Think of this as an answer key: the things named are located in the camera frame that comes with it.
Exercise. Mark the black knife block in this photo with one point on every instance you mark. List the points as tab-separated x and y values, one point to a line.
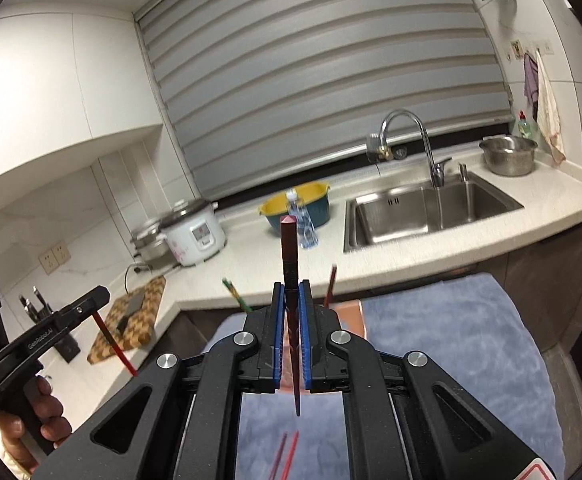
41	310

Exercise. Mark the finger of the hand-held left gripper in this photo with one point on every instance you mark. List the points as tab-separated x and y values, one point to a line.
86	302

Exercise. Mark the checkered wooden cutting board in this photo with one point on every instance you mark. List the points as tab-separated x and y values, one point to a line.
143	330

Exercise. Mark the blue and yellow bowl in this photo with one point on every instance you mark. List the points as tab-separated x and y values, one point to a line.
316	207

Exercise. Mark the pink perforated utensil holder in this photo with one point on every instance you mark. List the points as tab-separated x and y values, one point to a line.
352	317

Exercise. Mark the dark grey slab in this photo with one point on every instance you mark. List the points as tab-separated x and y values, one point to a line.
130	310

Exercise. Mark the white wall cabinet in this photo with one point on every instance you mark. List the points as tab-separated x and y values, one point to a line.
46	85

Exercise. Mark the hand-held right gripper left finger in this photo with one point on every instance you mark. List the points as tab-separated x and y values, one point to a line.
278	335

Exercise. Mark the grey striped window blind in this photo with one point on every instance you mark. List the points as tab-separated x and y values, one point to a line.
321	85

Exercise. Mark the purple hanging cloth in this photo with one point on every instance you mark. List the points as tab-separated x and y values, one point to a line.
530	80

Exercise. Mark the grey-blue fleece blanket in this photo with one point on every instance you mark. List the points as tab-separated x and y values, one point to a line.
446	335

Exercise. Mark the person's left hand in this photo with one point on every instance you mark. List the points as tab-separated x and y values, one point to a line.
53	420

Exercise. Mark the white rice cooker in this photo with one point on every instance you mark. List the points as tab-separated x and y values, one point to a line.
196	235

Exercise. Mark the clear plastic water bottle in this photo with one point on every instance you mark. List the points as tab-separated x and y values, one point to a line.
307	232

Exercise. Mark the stainless steel sink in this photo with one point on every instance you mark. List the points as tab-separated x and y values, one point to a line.
396	220

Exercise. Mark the steel steamer pot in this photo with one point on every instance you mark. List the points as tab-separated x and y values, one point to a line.
146	247

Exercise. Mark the green dish soap bottle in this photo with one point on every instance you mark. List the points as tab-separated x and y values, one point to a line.
526	127

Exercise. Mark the white hanging towel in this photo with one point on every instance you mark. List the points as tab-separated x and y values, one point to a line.
551	115

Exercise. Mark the stainless steel basin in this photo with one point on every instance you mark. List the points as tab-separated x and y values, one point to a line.
508	160

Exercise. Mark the chrome kitchen faucet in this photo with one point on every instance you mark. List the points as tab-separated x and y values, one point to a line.
437	170

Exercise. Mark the white wall outlet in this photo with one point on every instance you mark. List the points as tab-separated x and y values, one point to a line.
47	262
61	255

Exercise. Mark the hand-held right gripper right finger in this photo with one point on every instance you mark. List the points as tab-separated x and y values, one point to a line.
307	335

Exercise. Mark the red chopstick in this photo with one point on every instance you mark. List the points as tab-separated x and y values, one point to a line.
290	457
116	345

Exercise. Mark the green chopstick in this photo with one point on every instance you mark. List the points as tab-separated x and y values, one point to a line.
236	292

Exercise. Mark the steel sink soap dispenser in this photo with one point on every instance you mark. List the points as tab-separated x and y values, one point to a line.
464	172

